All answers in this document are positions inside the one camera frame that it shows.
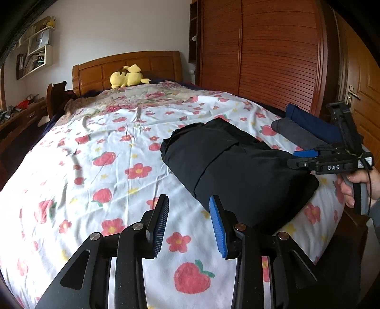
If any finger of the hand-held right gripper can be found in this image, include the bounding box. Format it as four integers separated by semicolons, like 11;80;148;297
287;157;318;172
292;148;323;159

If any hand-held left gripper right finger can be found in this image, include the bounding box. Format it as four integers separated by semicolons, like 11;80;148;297
209;195;337;309

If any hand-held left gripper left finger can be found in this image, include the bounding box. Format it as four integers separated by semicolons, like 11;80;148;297
35;194;170;309

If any black coat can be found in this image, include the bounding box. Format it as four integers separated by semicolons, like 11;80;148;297
160;118;320;236

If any person's right hand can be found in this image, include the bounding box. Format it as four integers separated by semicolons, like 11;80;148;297
337;168;380;208

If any folded grey cloth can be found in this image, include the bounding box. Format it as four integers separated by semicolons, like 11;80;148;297
271;117;330;153

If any folded navy cloth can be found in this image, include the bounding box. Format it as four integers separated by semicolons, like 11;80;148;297
285;103;345;145

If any wooden door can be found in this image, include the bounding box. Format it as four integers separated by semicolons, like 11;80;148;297
335;12;380;155

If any white floral bed sheet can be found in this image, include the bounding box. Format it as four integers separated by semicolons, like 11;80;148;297
0;80;346;309

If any wooden slatted wardrobe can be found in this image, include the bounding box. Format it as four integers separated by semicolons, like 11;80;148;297
197;0;348;122

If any beige floral blanket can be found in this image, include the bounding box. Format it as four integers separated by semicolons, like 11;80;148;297
65;81;198;115

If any yellow plush toy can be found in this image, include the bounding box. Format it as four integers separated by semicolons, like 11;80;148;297
110;64;151;89

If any dark wooden chair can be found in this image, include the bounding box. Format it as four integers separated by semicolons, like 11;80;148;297
46;82;75;118

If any narrow wooden open shelf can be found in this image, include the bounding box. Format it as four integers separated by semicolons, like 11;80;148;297
188;0;203;65

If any wooden bed headboard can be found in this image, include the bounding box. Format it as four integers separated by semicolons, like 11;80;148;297
72;50;182;97

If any long wooden desk cabinet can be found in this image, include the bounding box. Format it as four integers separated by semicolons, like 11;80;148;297
0;97;49;155

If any brass door handle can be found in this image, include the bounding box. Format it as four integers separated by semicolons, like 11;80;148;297
346;86;361;105

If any white wall shelf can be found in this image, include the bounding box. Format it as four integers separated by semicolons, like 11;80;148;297
15;16;57;81

